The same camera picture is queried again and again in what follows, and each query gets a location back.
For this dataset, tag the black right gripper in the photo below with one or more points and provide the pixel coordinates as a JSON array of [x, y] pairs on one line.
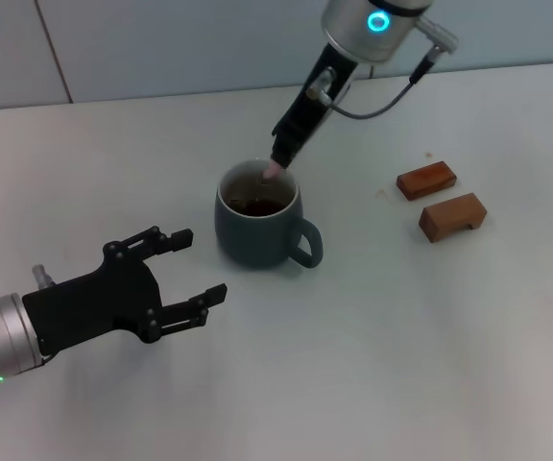
[[312, 105]]

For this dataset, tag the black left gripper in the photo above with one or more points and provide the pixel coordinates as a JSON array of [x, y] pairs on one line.
[[99, 305]]

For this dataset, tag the grey ceramic mug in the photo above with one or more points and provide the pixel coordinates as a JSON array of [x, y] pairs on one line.
[[257, 235]]

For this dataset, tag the dark brown coffee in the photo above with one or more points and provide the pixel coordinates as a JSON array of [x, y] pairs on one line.
[[262, 209]]

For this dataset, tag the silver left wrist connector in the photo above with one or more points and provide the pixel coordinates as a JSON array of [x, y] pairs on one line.
[[42, 276]]

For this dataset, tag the flat brown wooden block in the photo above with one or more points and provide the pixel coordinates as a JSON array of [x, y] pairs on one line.
[[425, 180]]

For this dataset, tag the notched brown wooden block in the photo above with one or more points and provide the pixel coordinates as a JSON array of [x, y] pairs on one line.
[[449, 216]]

